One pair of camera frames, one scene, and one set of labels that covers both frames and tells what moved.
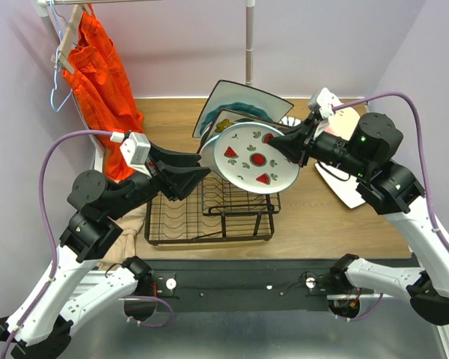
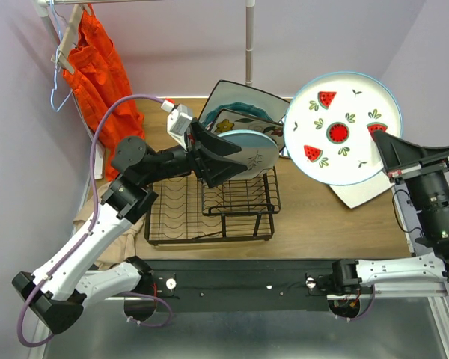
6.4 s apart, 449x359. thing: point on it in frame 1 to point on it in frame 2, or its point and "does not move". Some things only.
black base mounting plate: x=245 y=285 does not move
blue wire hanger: x=57 y=51 does not move
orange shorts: x=105 y=90 does not move
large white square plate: x=225 y=93 does not move
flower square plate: x=227 y=118 does not move
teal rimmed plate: x=240 y=108 does not move
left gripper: x=175 y=181 to x=208 y=168
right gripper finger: x=292 y=144 to x=398 y=155
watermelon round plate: x=246 y=160 to x=330 y=126
